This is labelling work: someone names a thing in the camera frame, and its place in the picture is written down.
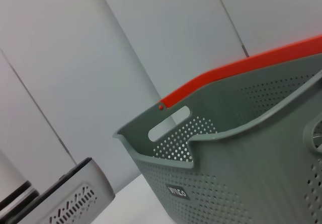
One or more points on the grey perforated storage bin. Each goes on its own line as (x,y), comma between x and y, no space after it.
(226,171)

